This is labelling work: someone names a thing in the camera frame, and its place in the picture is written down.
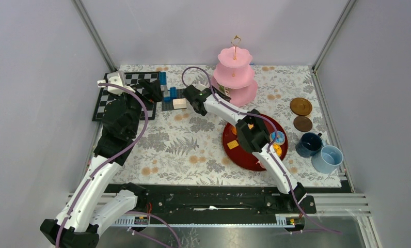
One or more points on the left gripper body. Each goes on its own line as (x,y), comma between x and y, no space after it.
(152,95)

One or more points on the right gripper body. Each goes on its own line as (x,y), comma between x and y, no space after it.
(201,112)

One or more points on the green cake slice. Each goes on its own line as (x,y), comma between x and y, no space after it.
(223,92)

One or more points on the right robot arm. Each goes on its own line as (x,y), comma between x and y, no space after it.
(252,134)

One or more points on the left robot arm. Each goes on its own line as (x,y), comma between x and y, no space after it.
(80,223)

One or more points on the grey lego pillar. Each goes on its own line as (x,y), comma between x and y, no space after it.
(165,91)

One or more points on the cream lego brick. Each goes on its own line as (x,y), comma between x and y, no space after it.
(179,103)

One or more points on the blue lego brick on pillar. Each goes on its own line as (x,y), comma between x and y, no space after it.
(163,78)

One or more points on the blue lego brick on base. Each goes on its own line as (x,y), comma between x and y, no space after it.
(173,94)

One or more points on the black and white chessboard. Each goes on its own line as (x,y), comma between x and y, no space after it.
(132,103)

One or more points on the pink three-tier cake stand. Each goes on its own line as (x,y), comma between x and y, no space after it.
(235,73)

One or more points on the orange round tart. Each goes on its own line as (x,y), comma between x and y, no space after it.
(234,131)

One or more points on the floral table cloth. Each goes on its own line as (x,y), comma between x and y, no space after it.
(185,148)

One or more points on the square yellow cracker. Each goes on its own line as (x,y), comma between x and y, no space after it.
(232,144)

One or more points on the dark red round tray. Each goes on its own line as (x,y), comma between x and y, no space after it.
(244,159)

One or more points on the blue iced donut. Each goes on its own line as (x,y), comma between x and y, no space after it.
(278,137)

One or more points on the yellow iced donut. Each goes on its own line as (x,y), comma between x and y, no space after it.
(277,149)

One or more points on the light brown wooden saucer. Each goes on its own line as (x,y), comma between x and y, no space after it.
(301,106)

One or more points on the dark brown wooden coaster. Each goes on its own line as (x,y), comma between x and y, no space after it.
(303,123)

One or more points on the dark blue mug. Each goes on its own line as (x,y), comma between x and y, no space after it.
(309,144)

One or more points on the light blue mug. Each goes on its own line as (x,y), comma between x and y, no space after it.
(328,159)

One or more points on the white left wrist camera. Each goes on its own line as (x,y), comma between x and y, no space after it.
(115,78)

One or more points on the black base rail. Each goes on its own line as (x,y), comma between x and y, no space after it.
(221,205)

